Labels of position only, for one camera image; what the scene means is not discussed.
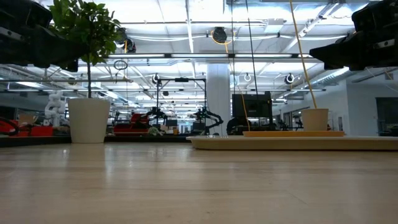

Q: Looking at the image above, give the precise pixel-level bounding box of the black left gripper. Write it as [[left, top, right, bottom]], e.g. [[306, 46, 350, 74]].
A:
[[0, 26, 90, 73]]

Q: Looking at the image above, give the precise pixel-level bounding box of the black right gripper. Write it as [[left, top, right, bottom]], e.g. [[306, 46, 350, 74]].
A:
[[308, 30, 398, 72]]

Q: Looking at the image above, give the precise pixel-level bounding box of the beige cup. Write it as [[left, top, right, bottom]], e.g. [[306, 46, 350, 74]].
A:
[[300, 108, 330, 132]]

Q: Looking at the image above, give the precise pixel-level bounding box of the beige serving tray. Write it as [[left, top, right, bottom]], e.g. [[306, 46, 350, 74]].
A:
[[186, 135, 398, 151]]

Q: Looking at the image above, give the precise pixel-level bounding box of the grey horizontal ceiling pipe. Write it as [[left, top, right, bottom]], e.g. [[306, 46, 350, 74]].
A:
[[0, 77, 134, 83]]

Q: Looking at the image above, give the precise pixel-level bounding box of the green leafy small tree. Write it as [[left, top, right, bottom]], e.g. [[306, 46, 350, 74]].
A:
[[48, 0, 123, 100]]

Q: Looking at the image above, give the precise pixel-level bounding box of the white plant pot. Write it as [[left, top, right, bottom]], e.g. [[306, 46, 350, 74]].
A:
[[67, 98, 111, 144]]

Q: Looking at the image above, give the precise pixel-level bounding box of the cardboard box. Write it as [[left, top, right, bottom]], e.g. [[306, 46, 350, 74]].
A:
[[17, 113, 39, 127]]

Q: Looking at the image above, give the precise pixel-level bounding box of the red box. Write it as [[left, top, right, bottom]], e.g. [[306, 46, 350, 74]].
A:
[[0, 116, 54, 138]]

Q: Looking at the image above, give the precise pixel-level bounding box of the dark long workbench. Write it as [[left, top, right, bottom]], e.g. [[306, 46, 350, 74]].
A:
[[0, 134, 191, 147]]

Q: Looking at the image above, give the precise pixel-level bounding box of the red machine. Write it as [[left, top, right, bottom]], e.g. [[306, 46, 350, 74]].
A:
[[113, 113, 150, 135]]

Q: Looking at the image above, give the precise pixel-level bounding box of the small green plant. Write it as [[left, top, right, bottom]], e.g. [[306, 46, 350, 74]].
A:
[[147, 126, 165, 136]]

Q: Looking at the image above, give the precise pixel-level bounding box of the black office chair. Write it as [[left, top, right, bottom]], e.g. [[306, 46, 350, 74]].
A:
[[226, 117, 250, 136]]

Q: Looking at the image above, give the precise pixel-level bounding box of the white building pillar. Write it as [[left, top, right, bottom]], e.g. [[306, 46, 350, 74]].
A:
[[206, 63, 232, 136]]

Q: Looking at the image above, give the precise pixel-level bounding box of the long ceiling light bar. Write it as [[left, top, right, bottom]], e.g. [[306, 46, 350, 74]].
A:
[[107, 52, 315, 60]]

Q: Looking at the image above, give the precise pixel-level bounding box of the silver ventilation duct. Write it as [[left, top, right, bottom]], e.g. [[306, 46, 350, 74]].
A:
[[323, 65, 398, 85]]

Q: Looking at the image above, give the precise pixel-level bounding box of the black hanging cable loop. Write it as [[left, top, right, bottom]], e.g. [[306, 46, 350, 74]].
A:
[[113, 59, 129, 71]]

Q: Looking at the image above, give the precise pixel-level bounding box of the black ceiling cable reel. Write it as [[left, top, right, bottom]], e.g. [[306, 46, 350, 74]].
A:
[[212, 26, 228, 44], [123, 37, 137, 54]]

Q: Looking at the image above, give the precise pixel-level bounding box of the dark wall panel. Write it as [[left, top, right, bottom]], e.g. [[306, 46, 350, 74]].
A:
[[375, 96, 398, 137]]

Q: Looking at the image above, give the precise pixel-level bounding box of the yellow reel cord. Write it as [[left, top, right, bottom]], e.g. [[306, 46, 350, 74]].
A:
[[224, 42, 251, 131]]

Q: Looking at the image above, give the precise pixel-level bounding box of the black metal frame rig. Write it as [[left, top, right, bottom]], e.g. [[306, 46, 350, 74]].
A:
[[156, 77, 208, 135]]

